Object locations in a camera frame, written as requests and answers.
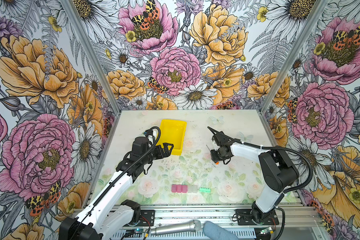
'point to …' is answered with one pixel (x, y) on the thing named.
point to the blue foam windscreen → (213, 231)
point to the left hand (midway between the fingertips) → (166, 151)
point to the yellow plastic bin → (173, 132)
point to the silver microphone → (193, 226)
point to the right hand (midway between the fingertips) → (215, 162)
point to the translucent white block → (192, 188)
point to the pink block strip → (179, 188)
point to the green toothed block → (205, 190)
